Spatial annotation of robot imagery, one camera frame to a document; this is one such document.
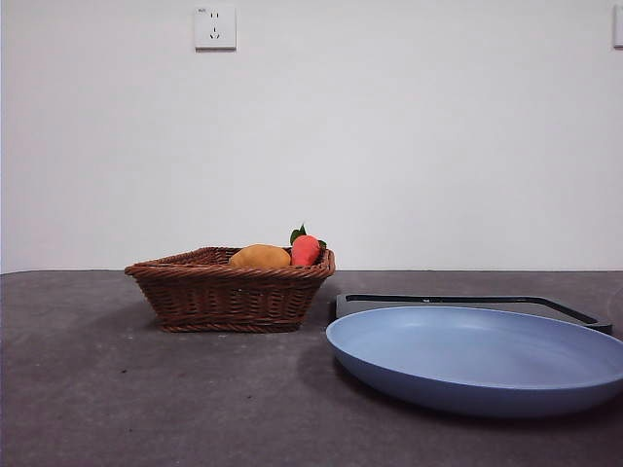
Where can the orange-red carrot with leaves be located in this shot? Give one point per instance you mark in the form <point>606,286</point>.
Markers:
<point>305,250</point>

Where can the light blue round plate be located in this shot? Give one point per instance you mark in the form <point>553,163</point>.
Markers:
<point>467,355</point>

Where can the white wall power socket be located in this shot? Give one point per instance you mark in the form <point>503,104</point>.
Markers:
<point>224,26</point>

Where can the brown wicker basket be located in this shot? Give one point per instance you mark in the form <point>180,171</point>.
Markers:
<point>229,301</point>

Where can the black rectangular tray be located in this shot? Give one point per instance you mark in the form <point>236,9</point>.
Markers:
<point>576,311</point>

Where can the yellow-brown potato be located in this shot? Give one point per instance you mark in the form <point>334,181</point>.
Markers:
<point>260,257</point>

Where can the white wall plate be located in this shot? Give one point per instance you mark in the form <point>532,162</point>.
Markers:
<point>618,26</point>

